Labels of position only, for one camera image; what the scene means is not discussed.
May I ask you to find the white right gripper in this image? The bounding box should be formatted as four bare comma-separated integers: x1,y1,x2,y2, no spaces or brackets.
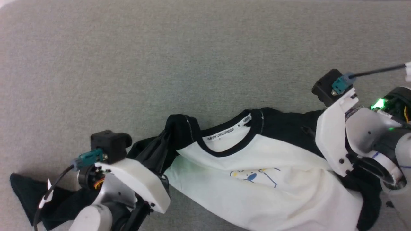
315,87,359,177

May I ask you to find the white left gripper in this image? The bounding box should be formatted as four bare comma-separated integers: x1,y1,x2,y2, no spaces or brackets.
95,158,171,214

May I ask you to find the black and white raglan t-shirt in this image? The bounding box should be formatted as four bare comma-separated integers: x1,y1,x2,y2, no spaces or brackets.
10,107,383,231

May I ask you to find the grey fabric sofa cushion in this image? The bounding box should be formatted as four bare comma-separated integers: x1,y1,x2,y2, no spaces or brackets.
0,0,411,231

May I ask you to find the left black cable teal plug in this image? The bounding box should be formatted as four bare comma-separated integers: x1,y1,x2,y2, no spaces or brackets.
33,149,109,231

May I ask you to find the black cable teal plug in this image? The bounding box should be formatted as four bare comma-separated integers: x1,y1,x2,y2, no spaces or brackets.
331,64,407,96
33,149,109,231

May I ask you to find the right black cable teal plug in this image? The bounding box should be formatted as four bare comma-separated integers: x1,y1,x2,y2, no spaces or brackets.
331,64,407,96

